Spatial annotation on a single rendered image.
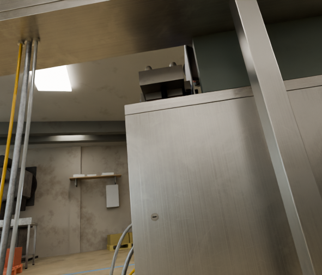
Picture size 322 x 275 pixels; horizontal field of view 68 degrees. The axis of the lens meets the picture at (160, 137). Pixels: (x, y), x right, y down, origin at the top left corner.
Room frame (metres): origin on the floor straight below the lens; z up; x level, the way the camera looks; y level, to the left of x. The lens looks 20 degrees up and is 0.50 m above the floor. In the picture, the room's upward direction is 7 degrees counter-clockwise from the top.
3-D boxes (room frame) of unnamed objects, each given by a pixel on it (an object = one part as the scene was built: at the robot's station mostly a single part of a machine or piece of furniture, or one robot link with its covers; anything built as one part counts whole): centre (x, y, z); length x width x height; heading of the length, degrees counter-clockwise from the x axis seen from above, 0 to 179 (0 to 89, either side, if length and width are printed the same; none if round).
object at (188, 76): (0.96, -0.16, 1.11); 0.23 x 0.01 x 0.18; 176
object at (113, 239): (7.43, 1.30, 0.20); 1.15 x 0.82 x 0.39; 104
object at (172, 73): (0.93, -0.04, 1.00); 0.40 x 0.16 x 0.06; 176
